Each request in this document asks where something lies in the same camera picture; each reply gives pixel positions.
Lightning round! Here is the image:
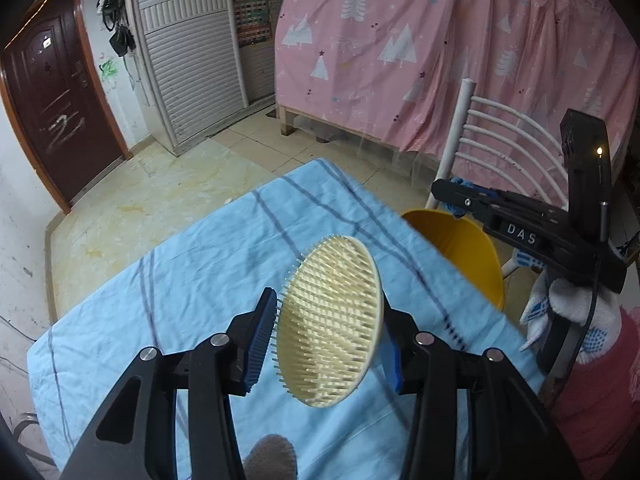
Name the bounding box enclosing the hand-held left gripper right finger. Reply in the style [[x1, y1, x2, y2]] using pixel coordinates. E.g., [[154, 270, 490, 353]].
[[377, 300, 583, 480]]

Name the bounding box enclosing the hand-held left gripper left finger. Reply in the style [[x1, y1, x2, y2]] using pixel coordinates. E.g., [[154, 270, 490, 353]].
[[60, 286, 279, 480]]

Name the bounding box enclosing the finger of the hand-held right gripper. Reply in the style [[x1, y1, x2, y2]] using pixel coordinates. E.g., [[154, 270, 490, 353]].
[[430, 178, 568, 212], [439, 199, 502, 235]]

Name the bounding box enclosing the yellow plastic bin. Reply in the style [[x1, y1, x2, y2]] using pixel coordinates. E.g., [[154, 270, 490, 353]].
[[400, 209, 505, 311]]

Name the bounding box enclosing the cream round hairbrush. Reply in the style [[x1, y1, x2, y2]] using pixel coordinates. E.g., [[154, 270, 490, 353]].
[[272, 235, 386, 408]]

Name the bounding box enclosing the person's right forearm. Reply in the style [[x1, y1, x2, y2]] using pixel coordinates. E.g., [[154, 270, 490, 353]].
[[550, 305, 640, 478]]

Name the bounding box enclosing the person's right hand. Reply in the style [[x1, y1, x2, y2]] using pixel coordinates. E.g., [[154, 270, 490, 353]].
[[519, 251, 623, 367]]

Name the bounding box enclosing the white metal chair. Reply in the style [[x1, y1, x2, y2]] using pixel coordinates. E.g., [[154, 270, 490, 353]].
[[425, 77, 572, 281]]

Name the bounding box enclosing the light blue striped cloth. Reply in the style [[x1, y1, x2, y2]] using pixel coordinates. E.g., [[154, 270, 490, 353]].
[[26, 157, 547, 480]]

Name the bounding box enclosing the fuzzy plush item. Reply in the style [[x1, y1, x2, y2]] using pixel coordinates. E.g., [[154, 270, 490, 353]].
[[244, 434, 299, 480]]

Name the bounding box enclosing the pink tree-print curtain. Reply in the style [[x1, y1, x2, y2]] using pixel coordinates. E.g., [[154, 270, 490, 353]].
[[274, 0, 629, 182]]

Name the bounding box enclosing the colourful chart poster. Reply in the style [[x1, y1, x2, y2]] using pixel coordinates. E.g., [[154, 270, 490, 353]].
[[231, 0, 272, 50]]

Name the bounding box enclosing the white louvered wardrobe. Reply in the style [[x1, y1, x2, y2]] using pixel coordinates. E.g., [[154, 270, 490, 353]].
[[122, 0, 279, 157]]

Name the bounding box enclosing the dark red door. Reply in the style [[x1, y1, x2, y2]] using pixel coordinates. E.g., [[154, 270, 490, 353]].
[[0, 0, 132, 214]]

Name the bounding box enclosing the hanging black bag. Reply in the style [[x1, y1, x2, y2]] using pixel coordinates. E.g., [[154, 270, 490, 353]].
[[108, 25, 137, 56]]

